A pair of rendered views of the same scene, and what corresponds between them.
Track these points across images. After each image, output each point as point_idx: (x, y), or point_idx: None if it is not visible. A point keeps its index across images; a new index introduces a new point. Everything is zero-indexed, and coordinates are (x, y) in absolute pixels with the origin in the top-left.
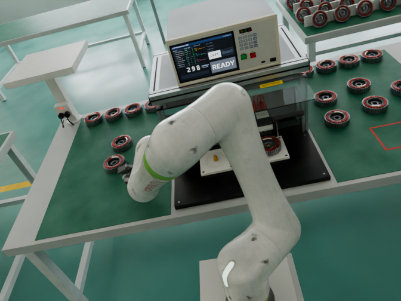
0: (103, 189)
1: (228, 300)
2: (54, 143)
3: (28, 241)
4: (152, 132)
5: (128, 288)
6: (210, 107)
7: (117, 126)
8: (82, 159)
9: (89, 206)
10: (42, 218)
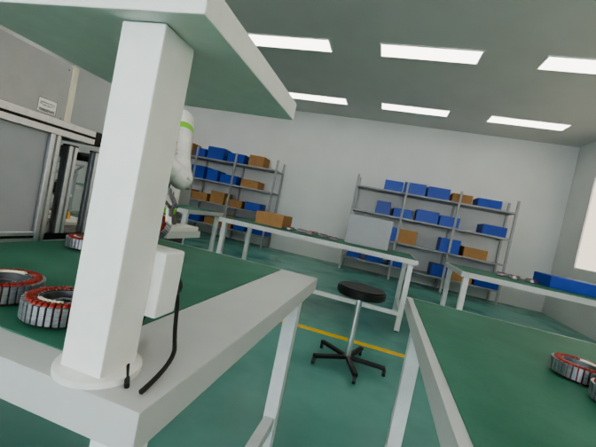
0: (189, 258)
1: (173, 218)
2: (228, 333)
3: (287, 271)
4: (190, 114)
5: None
6: None
7: (51, 280)
8: (188, 281)
9: (215, 259)
10: (272, 274)
